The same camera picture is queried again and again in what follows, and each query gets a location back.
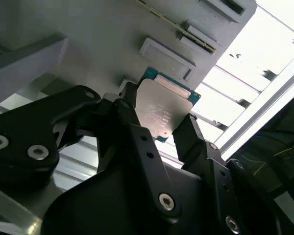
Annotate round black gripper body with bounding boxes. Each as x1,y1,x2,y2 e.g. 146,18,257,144
42,165,226,235

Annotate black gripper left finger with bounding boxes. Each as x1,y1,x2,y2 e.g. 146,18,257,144
0,82,182,225

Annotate silver CPU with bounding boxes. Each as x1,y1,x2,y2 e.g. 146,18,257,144
134,66,201,144

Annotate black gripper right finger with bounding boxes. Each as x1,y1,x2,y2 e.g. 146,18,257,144
173,113,294,235

